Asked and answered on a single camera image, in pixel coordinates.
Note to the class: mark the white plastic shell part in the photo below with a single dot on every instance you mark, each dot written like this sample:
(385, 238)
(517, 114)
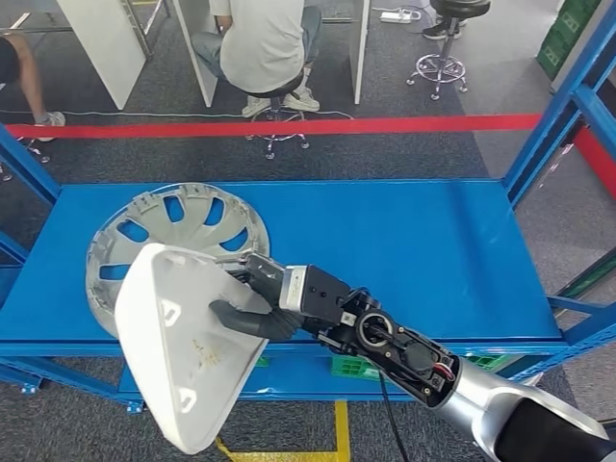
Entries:
(178, 357)

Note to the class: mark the green crate stack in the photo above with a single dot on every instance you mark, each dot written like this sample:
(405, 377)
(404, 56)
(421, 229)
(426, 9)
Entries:
(565, 38)

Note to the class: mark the white power strip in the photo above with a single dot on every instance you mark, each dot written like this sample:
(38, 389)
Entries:
(399, 15)

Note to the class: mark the yellow floor tape square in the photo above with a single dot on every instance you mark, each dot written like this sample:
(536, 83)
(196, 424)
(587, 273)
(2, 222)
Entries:
(343, 427)

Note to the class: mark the wide white desk panel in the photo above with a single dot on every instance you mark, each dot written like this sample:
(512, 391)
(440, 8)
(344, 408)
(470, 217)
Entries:
(106, 44)

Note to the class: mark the blue metal shelf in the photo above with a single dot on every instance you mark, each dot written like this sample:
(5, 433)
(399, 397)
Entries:
(409, 255)

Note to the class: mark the metal table frame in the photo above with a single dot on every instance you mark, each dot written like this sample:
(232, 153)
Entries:
(144, 28)

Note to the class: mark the silver wheel hubcap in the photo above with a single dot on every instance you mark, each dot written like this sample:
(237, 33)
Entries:
(192, 229)

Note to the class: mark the narrow white desk panel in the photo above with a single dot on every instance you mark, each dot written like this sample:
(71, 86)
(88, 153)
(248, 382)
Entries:
(360, 44)

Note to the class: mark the black stool chrome base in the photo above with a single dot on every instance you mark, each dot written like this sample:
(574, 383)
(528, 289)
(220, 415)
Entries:
(33, 152)
(445, 64)
(279, 95)

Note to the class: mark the red barrier belt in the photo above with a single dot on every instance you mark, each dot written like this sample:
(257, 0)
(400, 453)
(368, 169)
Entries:
(596, 159)
(288, 126)

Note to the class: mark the seated person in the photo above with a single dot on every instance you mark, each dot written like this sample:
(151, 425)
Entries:
(264, 44)

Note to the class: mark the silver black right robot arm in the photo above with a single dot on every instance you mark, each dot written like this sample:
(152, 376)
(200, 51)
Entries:
(481, 402)

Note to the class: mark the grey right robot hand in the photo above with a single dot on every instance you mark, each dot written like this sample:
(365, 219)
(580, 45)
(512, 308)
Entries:
(260, 322)

